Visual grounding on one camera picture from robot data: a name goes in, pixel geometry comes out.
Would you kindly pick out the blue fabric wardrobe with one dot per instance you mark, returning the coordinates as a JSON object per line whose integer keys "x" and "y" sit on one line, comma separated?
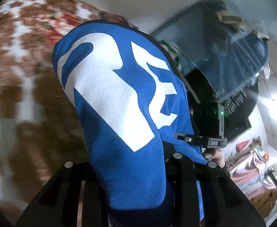
{"x": 217, "y": 62}

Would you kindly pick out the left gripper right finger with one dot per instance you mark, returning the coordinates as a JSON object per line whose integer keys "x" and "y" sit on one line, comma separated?
{"x": 204, "y": 195}

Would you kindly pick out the floral bed blanket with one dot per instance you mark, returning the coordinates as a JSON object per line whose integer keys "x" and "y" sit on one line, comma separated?
{"x": 39, "y": 127}

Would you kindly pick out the blue black hooded jacket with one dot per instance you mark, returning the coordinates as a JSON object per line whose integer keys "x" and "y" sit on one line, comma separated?
{"x": 129, "y": 102}

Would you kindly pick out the person's right hand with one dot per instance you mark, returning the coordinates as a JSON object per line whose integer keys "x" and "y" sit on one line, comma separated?
{"x": 215, "y": 155}

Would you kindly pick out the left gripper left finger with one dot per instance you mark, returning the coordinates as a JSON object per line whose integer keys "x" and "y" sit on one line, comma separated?
{"x": 56, "y": 204}

